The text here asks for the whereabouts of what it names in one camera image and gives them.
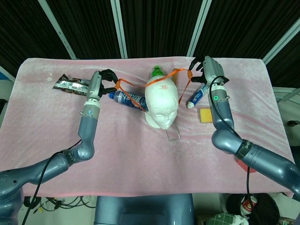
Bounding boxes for red paper cup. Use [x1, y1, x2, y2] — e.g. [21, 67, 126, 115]
[241, 195, 259, 215]

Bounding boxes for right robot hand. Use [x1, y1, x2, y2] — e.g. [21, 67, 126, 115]
[189, 55, 225, 87]

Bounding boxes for blue white toothpaste tube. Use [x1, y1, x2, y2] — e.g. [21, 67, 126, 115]
[187, 83, 210, 109]

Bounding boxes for white frame post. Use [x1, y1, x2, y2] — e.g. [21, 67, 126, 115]
[262, 17, 300, 65]
[110, 0, 128, 59]
[37, 0, 77, 60]
[187, 0, 213, 58]

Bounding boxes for blue drink bottle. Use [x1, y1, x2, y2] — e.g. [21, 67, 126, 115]
[108, 90, 150, 112]

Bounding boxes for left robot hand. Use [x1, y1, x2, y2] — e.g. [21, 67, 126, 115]
[86, 68, 118, 101]

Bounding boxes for brown snack packet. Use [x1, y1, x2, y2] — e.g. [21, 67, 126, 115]
[52, 74, 91, 97]

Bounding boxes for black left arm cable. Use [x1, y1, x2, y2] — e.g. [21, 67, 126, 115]
[23, 139, 83, 225]

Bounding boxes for green capped bottle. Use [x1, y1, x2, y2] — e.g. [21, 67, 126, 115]
[151, 66, 165, 78]

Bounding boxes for red foam block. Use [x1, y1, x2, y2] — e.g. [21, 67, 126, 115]
[234, 157, 257, 175]

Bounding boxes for pink velvet table cloth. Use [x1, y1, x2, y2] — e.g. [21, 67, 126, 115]
[0, 56, 297, 198]

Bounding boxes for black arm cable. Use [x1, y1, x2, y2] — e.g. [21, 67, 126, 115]
[209, 76, 253, 198]
[23, 139, 83, 225]

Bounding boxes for clear badge holder silver frame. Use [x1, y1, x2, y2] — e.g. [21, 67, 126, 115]
[164, 123, 181, 142]

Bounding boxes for yellow sponge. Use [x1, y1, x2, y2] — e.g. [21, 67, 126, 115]
[199, 107, 214, 124]

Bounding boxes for white foam mannequin head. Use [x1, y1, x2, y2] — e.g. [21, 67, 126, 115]
[144, 76, 180, 130]

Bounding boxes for orange ribbon strap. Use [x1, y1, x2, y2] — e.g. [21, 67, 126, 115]
[115, 67, 194, 112]

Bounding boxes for black floor cables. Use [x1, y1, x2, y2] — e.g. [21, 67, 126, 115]
[23, 195, 97, 214]

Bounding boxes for blue grey robot torso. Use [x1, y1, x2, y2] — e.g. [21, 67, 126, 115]
[93, 194, 195, 225]

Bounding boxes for green checkered mat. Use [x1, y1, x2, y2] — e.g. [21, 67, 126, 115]
[207, 212, 238, 225]

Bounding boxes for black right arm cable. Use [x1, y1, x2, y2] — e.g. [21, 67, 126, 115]
[209, 76, 253, 198]

